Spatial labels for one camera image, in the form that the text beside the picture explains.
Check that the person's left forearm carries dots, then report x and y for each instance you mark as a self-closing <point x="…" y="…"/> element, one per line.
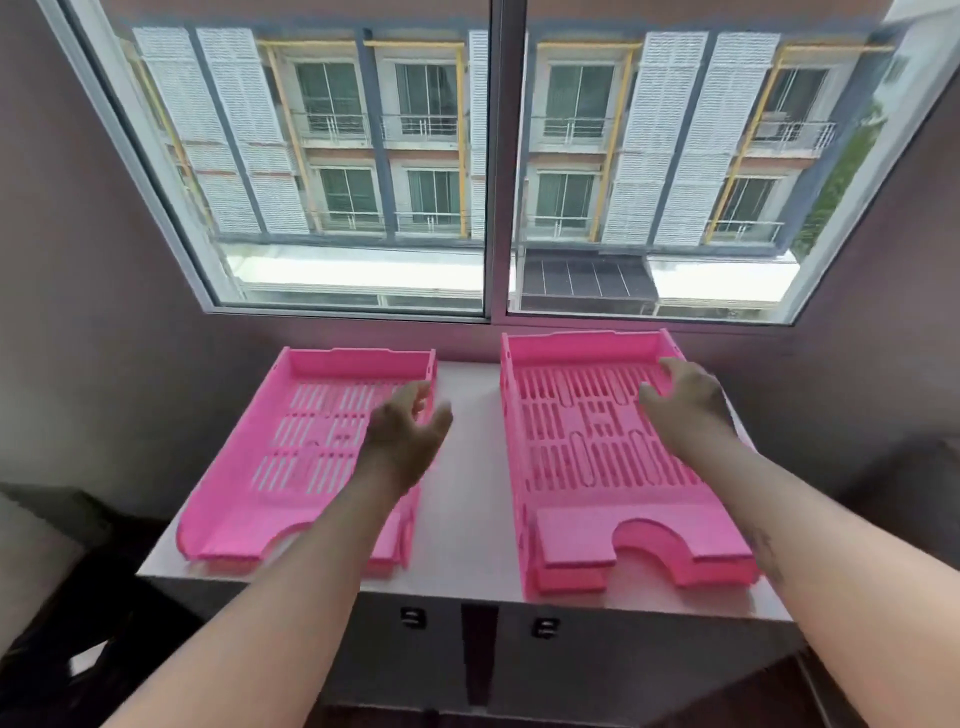
<point x="285" y="600"/>

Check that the person's left hand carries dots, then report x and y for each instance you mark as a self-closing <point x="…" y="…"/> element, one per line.
<point x="401" y="446"/>

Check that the person's right forearm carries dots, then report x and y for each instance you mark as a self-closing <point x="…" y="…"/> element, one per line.
<point x="817" y="570"/>

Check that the pink plastic paper tray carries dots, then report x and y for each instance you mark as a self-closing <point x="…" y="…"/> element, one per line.
<point x="577" y="579"/>
<point x="592" y="442"/>
<point x="255" y="487"/>

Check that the person's left thumb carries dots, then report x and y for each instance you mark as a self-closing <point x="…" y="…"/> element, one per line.
<point x="441" y="431"/>

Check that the apartment building outside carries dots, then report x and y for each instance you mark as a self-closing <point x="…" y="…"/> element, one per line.
<point x="420" y="150"/>

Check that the person's right thumb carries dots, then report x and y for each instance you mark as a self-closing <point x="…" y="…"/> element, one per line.
<point x="651" y="405"/>

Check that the grey window frame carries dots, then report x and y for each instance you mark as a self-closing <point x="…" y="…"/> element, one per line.
<point x="501" y="157"/>

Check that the person's right hand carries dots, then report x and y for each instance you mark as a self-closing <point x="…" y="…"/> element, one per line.
<point x="694" y="416"/>

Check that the white cabinet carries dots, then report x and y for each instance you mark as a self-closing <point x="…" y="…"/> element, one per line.
<point x="472" y="645"/>

